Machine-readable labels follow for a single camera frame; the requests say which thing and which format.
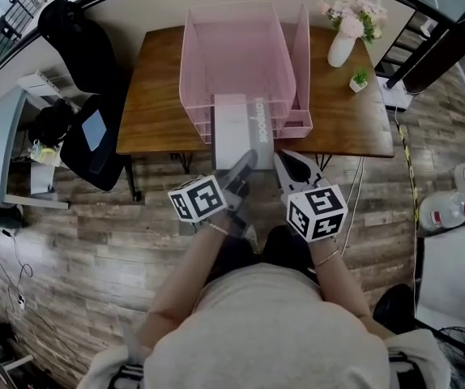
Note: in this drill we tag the person's right forearm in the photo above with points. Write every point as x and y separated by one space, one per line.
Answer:
342 290

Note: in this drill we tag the white grey notebook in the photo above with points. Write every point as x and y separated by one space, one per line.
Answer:
232 132

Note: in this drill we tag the person's black trousers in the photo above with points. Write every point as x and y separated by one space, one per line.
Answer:
285 245

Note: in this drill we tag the pink mesh tray organizer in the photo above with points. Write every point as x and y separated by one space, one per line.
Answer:
236 47

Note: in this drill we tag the white ribbed vase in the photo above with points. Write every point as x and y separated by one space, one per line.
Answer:
340 51

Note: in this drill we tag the pink flower bouquet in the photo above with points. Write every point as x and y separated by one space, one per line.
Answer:
354 18

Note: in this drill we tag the dark stair railing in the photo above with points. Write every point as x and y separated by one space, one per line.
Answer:
439 59

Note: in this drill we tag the black bag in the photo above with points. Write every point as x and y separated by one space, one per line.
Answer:
52 120

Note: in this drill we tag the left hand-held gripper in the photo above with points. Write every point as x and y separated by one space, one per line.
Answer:
198 199

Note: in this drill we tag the gold bangle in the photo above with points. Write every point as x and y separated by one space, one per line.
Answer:
327 257

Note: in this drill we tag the white slatted stand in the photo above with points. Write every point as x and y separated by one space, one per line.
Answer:
44 81

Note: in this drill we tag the brown wooden table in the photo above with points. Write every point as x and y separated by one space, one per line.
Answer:
155 108

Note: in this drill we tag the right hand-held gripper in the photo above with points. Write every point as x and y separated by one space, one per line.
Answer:
317 213

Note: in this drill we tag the beige partition with black rail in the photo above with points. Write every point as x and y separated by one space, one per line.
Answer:
155 2

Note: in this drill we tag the small plant in white pot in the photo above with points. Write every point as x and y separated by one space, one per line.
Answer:
358 82

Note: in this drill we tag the white power strip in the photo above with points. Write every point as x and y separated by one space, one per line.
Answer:
21 302

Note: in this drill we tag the yellow green plastic jug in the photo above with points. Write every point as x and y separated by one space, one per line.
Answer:
46 154

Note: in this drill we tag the person's white shoe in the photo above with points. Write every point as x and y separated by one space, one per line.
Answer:
250 239

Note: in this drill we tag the black office chair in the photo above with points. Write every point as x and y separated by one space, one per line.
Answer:
82 51

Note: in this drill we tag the person's beige shirt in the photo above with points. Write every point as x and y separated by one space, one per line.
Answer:
265 330

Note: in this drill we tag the white step stool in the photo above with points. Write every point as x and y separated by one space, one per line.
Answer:
42 176

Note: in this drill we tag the person's left forearm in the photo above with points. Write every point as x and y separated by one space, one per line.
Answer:
184 282

